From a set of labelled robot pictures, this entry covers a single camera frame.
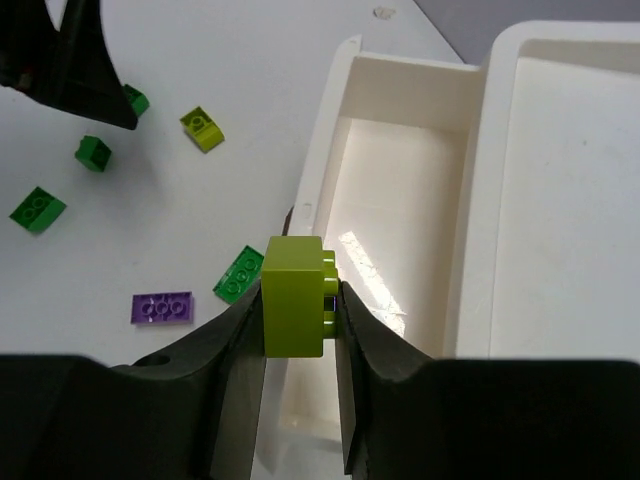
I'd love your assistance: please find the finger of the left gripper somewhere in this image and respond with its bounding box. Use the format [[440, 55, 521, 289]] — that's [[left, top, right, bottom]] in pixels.
[[1, 0, 138, 130]]

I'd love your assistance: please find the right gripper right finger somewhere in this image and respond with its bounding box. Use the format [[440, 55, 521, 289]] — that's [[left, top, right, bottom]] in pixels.
[[335, 283, 639, 479]]

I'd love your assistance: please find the green long lego brick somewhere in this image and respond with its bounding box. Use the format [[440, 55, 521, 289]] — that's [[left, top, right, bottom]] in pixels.
[[213, 246, 264, 305]]

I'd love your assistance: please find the small green lego brick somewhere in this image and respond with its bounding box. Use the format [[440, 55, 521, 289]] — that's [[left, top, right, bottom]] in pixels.
[[74, 135, 112, 172]]

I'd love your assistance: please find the purple long lego brick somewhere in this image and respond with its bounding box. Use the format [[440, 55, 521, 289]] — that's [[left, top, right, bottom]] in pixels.
[[130, 291, 194, 326]]

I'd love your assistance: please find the green 2x2 lego brick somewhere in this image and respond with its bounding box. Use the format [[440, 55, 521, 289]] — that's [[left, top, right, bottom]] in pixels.
[[9, 187, 66, 234]]

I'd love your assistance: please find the lime small lego brick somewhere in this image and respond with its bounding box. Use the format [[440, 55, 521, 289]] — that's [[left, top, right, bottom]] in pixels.
[[261, 236, 339, 358]]

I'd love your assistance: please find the green flat square lego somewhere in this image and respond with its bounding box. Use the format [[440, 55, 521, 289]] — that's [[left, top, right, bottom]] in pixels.
[[123, 84, 150, 117]]

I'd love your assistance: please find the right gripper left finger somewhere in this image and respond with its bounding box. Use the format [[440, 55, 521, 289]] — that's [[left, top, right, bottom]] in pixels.
[[1, 286, 266, 479]]

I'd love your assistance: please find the lime sloped lego brick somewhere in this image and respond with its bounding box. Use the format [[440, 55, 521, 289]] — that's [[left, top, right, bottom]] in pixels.
[[180, 106, 225, 153]]

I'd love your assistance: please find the white three-drawer storage box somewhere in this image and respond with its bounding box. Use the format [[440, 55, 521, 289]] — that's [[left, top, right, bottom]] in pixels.
[[258, 21, 639, 479]]

